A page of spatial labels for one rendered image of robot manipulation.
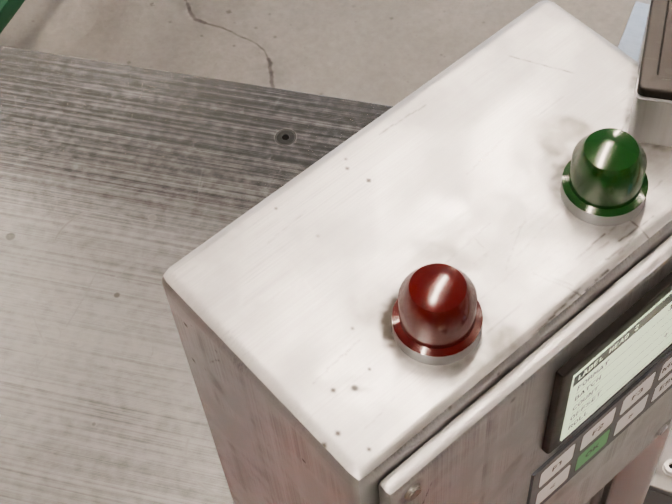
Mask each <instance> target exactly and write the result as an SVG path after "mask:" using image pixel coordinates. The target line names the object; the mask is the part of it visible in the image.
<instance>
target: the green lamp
mask: <svg viewBox="0 0 672 504"><path fill-rule="evenodd" d="M646 168H647V157H646V154H645V152H644V149H643V148H642V147H641V145H640V144H639V143H638V142H637V141H636V140H635V139H634V138H633V137H632V136H631V135H630V134H628V133H627V132H625V131H623V130H620V129H616V128H604V129H600V130H597V131H595V132H593V133H591V134H589V135H587V136H585V137H584V138H582V139H581V140H580V141H579V142H578V143H577V144H576V146H575V147H574V150H573V153H572V159H571V160H570V161H569V162H568V163H567V165H566V167H565V168H564V171H563V174H562V180H561V188H560V192H561V198H562V200H563V203H564V205H565V206H566V208H567V209H568V210H569V211H570V212H571V213H572V214H573V215H574V216H575V217H577V218H578V219H580V220H582V221H584V222H586V223H589V224H593V225H596V226H616V225H620V224H623V223H625V222H628V221H630V220H631V219H633V218H634V217H636V216H637V215H638V213H639V212H640V211H641V210H642V208H643V206H644V203H645V200H646V196H647V192H648V178H647V175H646V173H645V172H646Z"/></svg>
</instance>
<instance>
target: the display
mask: <svg viewBox="0 0 672 504"><path fill-rule="evenodd" d="M671 345H672V272H670V273H669V274H668V275H667V276H666V277H665V278H664V279H662V280H661V281H660V282H659V283H658V284H657V285H655V286H654V287H653V288H652V289H651V290H650V291H648V292H647V293H646V294H645V295H644V296H643V297H641V298H640V299H639V300H638V301H637V302H636V303H634V304H633V305H632V306H631V307H630V308H629V309H627V310H626V311H625V312H624V313H623V314H622V315H621V316H619V317H618V318H617V319H616V320H615V321H614V322H612V323H611V324H610V325H609V326H608V327H607V328H605V329H604V330H603V331H602V332H601V333H600V334H598V335H597V336H596V337H595V338H594V339H593V340H591V341H590V342H589V343H588V344H587V345H586V346H585V347H583V348H582V349H581V350H580V351H579V352H578V353H576V354H575V355H574V356H573V357H572V358H571V359H569V360H568V361H567V362H566V363H565V364H564V365H562V366H561V367H560V368H559V369H558V370H557V371H556V374H555V380H554V385H553V390H552V396H551V401H550V407H549V412H548V417H547V423H546V428H545V434H544V439H543V444H542V450H543V451H544V452H545V453H547V454H549V453H551V452H552V451H553V450H554V449H556V448H557V447H558V446H559V445H560V444H561V443H562V442H563V441H565V440H566V439H567V438H568V437H569V436H570V435H571V434H572V433H574V432H575V431H576V430H577V429H578V428H579V427H580V426H581V425H583V424H584V423H585V422H586V421H587V420H588V419H589V418H590V417H592V416H593V415H594V414H595V413H596V412H597V411H598V410H599V409H601V408H602V407H603V406H604V405H605V404H606V403H607V402H608V401H610V400H611V399H612V398H613V397H614V396H615V395H616V394H617V393H619V392H620V391H621V390H622V389H623V388H624V387H625V386H626V385H627V384H629V383H630V382H631V381H632V380H633V379H634V378H635V377H636V376H638V375H639V374H640V373H641V372H642V371H643V370H644V369H645V368H647V367H648V366H649V365H650V364H651V363H652V362H653V361H654V360H656V359H657V358H658V357H659V356H660V355H661V354H662V353H663V352H665V351H666V350H667V349H668V348H669V347H670V346H671Z"/></svg>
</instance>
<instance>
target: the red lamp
mask: <svg viewBox="0 0 672 504"><path fill-rule="evenodd" d="M482 325H483V314H482V309H481V306H480V303H479V302H478V300H477V291H476V288H475V285H474V284H473V282H472V280H471V279H470V278H469V277H468V276H467V275H466V274H465V273H464V272H462V271H461V270H459V269H457V268H455V267H453V266H450V265H447V264H443V263H432V264H428V265H425V266H422V267H420V268H417V269H415V270H414V271H412V272H411V273H410V274H409V275H408V276H407V277H406V278H405V279H404V280H403V282H402V283H401V286H400V288H399V293H398V299H397V300H396V302H395V304H394V307H393V311H392V331H393V335H394V339H395V341H396V343H397V344H398V346H399V347H400V349H401V350H402V351H403V352H404V353H405V354H406V355H408V356H409V357H410V358H412V359H414V360H416V361H418V362H421V363H424V364H428V365H447V364H452V363H455V362H457V361H459V360H462V359H463V358H465V357H466V356H468V355H469V354H470V353H471V352H472V351H473V350H474V349H475V347H476V346H477V344H478V343H479V340H480V337H481V334H482Z"/></svg>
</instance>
